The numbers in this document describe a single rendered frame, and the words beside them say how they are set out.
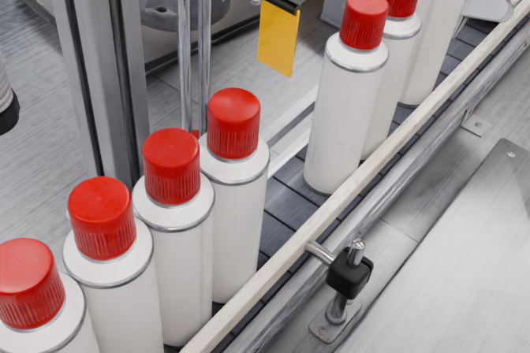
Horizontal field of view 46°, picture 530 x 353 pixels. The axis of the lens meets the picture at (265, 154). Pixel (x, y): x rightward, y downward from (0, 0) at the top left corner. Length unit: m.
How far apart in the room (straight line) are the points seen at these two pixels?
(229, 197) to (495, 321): 0.27
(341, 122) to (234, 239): 0.15
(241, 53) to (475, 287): 0.43
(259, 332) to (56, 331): 0.22
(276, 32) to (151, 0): 0.42
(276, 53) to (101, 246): 0.18
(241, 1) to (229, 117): 0.54
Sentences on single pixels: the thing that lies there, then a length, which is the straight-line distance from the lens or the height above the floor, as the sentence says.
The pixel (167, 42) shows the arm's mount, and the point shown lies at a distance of 0.82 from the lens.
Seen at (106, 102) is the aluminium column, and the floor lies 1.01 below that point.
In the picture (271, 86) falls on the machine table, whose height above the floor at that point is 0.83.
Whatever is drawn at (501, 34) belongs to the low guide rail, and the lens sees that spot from 0.82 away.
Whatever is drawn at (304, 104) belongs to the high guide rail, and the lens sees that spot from 0.57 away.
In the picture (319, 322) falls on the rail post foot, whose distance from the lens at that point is 0.59.
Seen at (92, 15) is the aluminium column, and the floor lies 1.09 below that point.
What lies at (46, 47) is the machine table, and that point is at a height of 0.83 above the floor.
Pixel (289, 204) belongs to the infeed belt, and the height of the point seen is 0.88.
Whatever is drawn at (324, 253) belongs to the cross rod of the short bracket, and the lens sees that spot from 0.53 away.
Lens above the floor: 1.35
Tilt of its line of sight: 47 degrees down
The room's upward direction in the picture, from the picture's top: 6 degrees clockwise
